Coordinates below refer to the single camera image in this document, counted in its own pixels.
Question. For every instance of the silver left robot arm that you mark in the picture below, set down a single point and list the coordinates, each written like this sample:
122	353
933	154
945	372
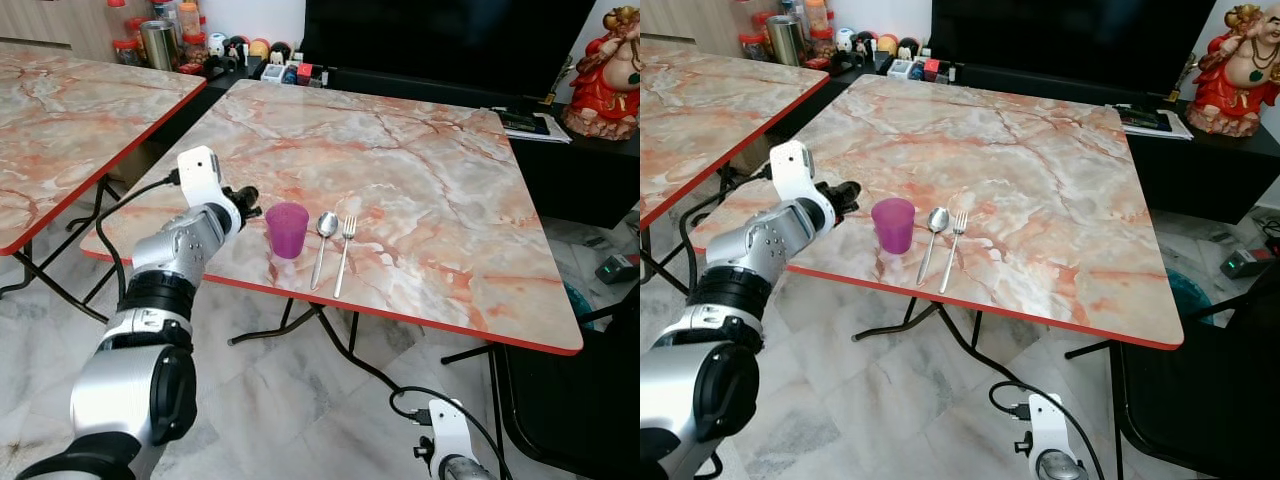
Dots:
150	340
720	340

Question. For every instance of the small white box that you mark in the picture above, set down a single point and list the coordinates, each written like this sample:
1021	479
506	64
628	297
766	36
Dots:
900	68
272	72

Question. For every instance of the silver metal fork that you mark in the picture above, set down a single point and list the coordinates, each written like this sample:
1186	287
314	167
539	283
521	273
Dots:
955	240
345	245

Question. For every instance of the teal round container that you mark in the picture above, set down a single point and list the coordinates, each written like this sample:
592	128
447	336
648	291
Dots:
580	305
1192	295

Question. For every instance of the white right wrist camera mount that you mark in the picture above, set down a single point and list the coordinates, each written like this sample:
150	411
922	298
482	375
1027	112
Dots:
1048	425
448	430

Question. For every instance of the silver metal spoon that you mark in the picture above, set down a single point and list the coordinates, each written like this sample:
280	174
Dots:
326	224
937	219

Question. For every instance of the red laughing buddha statue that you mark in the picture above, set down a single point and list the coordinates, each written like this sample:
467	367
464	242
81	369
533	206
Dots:
1235	85
605	85

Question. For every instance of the steel canister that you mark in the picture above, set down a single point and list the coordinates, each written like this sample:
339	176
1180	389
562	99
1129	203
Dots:
159	45
786	40

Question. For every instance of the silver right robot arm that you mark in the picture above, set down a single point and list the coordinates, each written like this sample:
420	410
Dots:
1060	468
462	470

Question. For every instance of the orange filled jar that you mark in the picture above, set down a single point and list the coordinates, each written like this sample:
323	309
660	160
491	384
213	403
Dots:
188	18
816	15

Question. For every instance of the purple plastic cup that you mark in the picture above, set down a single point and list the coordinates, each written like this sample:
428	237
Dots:
287	232
893	226

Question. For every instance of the black power strip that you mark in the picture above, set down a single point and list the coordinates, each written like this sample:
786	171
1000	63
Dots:
1245	263
616	269

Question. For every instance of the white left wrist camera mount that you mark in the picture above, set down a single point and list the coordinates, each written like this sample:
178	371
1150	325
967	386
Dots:
793	165
202	172

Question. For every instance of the small black figurine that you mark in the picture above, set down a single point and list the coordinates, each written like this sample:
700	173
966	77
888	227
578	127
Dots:
281	50
865	42
237	47
908	46

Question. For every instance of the small red box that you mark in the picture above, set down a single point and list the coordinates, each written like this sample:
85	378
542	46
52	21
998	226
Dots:
932	68
305	72

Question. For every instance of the small white figurine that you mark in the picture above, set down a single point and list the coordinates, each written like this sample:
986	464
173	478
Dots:
217	45
845	40

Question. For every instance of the small yellow figurine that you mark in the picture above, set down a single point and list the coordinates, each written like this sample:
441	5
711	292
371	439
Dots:
259	48
886	44

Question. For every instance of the marble folding table red edge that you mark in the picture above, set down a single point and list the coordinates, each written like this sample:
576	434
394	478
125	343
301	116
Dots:
700	110
420	190
70	130
1040	180

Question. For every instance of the stack of papers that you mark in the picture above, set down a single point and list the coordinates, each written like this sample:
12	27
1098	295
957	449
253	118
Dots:
1155	122
530	125

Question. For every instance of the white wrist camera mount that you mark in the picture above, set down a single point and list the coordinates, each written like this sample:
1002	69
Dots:
793	165
202	172
448	430
1048	425

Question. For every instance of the black chair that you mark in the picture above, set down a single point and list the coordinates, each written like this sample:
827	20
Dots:
570	410
1200	400

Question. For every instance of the red lid glass jar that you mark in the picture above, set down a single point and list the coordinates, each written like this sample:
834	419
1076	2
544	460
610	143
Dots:
753	46
822	43
127	52
195	48

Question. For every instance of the wooden cabinet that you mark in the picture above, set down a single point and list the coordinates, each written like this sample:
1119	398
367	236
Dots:
60	20
685	15

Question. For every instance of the black television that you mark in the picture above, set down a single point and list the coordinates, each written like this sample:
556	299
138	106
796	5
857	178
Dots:
440	40
1070	40

